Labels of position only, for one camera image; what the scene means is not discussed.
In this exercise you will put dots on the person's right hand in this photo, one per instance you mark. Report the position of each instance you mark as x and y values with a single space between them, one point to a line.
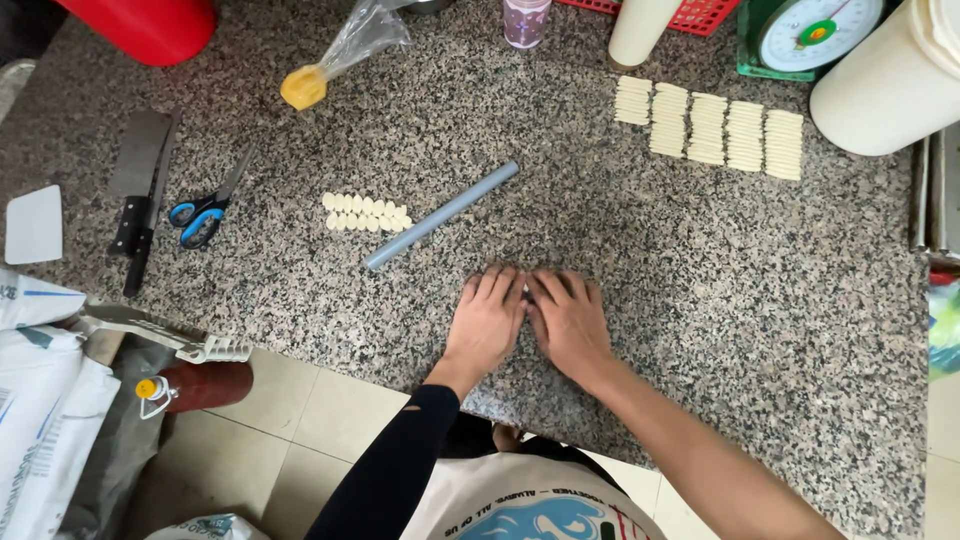
571 330

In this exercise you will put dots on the person's left hand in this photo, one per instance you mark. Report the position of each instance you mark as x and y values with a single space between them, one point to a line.
484 330

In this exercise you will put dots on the grey plastic rolling pipe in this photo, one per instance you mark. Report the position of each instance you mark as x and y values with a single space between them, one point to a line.
441 215

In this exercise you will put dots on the group of oval dough pieces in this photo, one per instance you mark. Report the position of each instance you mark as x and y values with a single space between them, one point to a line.
366 213

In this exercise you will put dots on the person's white printed shirt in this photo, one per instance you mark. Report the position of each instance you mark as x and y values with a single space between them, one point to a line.
525 502

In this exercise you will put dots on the rows of rolled dough strips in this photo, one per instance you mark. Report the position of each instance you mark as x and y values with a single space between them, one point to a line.
709 129

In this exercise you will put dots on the red bottle with yellow cap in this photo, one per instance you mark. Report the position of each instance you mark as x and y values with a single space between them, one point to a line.
206 384

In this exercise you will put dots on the plastic bag with yellow filling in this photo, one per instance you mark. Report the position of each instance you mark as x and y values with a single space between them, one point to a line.
304 87

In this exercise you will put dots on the cream cylinder container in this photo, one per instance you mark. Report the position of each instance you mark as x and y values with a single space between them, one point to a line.
641 34

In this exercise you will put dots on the blue black scissors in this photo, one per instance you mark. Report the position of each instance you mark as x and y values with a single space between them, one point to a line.
201 216

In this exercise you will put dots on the pink patterned cup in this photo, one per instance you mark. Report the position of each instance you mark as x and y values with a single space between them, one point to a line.
526 21

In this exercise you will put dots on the white printed bag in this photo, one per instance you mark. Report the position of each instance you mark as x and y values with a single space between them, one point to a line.
206 528

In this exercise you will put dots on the red plastic basket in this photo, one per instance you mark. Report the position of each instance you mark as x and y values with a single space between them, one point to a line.
705 15

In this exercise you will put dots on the colourful plastic bag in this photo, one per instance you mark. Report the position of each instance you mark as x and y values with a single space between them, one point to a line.
945 330

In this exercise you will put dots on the grey plastic bag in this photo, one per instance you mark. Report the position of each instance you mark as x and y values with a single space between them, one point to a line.
120 442

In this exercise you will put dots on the green kitchen scale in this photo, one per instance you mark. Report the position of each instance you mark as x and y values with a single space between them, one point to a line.
814 34

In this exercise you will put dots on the metal tray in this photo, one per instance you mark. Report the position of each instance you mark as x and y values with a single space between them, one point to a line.
941 195

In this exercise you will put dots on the large white plastic bucket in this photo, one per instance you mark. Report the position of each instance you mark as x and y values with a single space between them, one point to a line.
889 90

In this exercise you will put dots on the white printed sacks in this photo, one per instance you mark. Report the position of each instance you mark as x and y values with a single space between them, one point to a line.
37 405

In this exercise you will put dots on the red plastic bucket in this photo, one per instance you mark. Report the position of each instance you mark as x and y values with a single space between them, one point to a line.
146 26

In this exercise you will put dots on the white plastic scraper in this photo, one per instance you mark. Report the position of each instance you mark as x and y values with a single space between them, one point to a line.
34 225

